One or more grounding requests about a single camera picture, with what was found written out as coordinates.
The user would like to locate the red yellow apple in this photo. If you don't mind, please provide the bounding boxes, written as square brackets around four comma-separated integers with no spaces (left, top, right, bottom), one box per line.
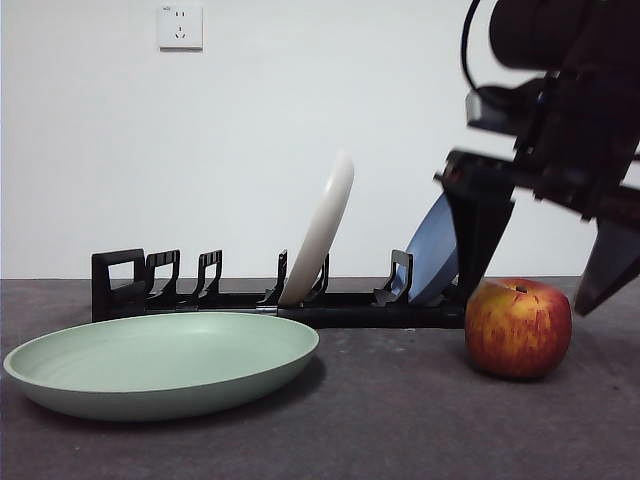
[464,278,573,380]

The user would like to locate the green plate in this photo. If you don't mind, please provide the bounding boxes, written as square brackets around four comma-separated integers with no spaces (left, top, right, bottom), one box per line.
[3,310,320,422]

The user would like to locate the blue plate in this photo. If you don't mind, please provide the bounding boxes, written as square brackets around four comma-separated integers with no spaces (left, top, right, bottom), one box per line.
[403,192,460,305]

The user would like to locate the white plate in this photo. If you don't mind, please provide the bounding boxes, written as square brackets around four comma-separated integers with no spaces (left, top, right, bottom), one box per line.
[277,149,355,306]

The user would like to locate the black plate rack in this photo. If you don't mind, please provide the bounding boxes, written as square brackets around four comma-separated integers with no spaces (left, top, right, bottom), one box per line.
[89,248,469,330]

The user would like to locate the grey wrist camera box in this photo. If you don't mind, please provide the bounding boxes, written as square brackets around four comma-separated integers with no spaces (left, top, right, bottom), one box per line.
[464,90,522,136]

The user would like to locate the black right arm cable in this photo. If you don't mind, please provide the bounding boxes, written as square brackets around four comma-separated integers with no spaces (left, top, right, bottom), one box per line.
[460,0,546,101]

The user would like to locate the white wall socket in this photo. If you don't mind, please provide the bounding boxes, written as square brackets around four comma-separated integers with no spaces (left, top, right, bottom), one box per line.
[158,4,204,51]

